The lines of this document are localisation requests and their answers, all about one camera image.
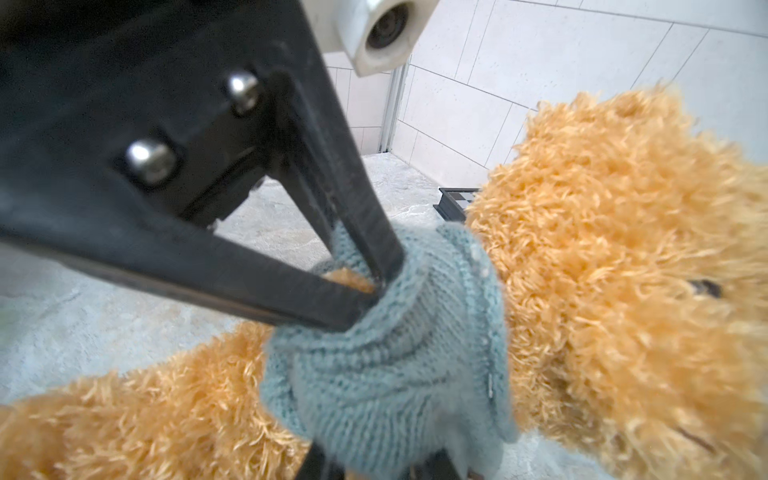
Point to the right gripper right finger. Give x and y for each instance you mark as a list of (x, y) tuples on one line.
[(437, 467)]

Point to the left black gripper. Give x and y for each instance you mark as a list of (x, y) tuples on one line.
[(128, 128)]

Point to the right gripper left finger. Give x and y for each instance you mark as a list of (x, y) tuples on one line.
[(318, 465)]

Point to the grey-green teddy sweater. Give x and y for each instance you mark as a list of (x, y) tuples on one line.
[(425, 370)]

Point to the tan teddy bear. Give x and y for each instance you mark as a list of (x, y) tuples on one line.
[(633, 254)]

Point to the folded black white chessboard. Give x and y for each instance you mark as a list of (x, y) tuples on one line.
[(454, 202)]

